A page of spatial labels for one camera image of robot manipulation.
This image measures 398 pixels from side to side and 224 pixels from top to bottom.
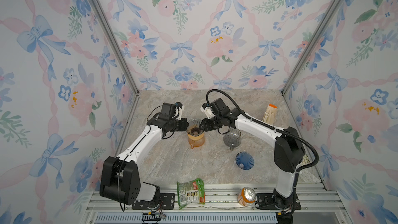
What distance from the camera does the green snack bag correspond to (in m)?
0.73

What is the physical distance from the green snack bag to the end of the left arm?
284 millimetres

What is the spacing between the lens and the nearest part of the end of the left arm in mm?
612
